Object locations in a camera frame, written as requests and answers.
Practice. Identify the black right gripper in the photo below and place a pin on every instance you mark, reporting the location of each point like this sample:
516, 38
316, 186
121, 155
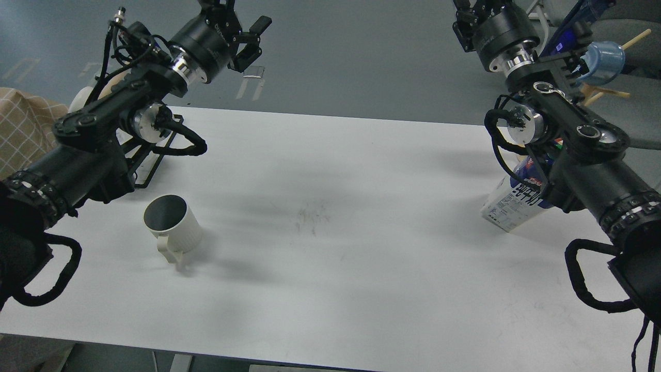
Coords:
499, 31

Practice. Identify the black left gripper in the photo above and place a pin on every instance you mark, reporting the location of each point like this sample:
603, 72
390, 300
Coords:
214, 40

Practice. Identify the blue white milk carton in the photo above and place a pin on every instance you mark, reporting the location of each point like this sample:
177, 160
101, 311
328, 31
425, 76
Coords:
512, 203

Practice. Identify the white ribbed mug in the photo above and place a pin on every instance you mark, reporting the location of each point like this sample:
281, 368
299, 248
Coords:
171, 221

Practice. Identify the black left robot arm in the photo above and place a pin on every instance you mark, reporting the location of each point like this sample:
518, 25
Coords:
101, 145

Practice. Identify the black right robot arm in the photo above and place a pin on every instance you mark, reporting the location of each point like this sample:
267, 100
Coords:
544, 137

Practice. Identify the blue mug on tree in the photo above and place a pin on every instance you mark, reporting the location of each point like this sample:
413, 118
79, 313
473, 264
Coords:
604, 61

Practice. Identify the grey office chair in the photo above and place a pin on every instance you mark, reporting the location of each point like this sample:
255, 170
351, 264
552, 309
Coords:
638, 115

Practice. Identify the beige checkered cloth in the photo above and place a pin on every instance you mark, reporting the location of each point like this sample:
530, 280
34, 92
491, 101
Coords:
26, 128

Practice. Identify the blue folding frame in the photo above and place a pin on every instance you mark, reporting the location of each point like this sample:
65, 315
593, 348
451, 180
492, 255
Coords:
564, 15

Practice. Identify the black wire cup rack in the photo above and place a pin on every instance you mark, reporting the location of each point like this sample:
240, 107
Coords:
150, 155

